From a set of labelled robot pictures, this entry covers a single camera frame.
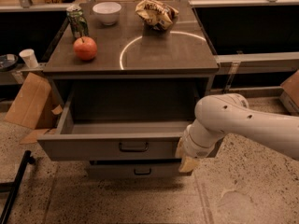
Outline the grey top drawer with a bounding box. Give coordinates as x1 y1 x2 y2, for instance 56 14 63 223
38 84 199 161

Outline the grey drawer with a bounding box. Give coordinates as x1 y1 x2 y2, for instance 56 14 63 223
86 160 190 179
38 84 199 161

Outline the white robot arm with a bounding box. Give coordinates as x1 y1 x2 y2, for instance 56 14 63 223
176 93 299 173

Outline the grey lower drawer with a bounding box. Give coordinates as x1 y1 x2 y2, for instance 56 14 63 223
86 160 190 179

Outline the grey drawer cabinet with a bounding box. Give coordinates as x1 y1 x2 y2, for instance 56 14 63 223
45 2 219 112

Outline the cardboard box at right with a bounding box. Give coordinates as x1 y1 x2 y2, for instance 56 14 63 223
279 70 299 116

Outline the yellow chip bag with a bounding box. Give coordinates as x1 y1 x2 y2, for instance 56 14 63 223
135 0 178 31

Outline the red apple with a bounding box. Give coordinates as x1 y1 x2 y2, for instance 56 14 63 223
73 36 97 61

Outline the brown cardboard box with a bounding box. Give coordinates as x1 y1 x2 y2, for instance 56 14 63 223
5 73 63 145

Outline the white bowl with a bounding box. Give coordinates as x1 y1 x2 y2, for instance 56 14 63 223
93 2 121 25

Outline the black metal stand leg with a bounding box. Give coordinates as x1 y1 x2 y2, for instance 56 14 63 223
0 150 36 224

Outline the green soda can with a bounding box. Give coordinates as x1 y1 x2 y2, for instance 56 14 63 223
66 5 89 39

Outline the white paper cup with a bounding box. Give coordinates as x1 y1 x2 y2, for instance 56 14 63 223
19 49 38 68

